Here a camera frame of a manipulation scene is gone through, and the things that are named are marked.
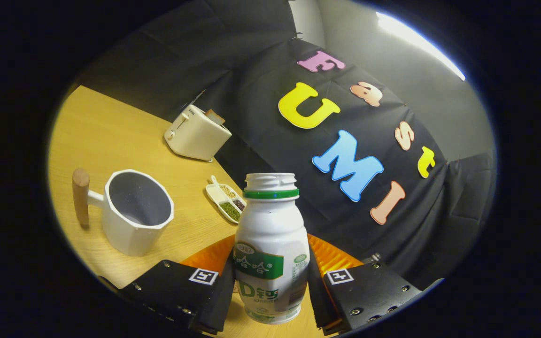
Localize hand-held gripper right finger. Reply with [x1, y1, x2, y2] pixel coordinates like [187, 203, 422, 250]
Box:
[307, 234, 424, 335]

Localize wooden table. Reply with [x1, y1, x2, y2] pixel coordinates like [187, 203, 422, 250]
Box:
[47, 85, 325, 338]

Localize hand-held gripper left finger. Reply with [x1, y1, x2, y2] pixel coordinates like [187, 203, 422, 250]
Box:
[119, 234, 237, 335]

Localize white cup with wooden handle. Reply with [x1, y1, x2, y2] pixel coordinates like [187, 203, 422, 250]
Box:
[72, 169, 175, 257]

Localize white juice bottle green label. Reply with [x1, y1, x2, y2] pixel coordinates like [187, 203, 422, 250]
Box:
[233, 173, 311, 325]

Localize white divided tray of beans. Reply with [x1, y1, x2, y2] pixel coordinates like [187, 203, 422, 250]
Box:
[205, 175, 247, 224]

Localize black backdrop cloth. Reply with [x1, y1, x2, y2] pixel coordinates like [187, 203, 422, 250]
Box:
[76, 0, 496, 289]

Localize cream toaster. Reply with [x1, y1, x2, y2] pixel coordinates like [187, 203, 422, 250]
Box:
[164, 104, 232, 162]

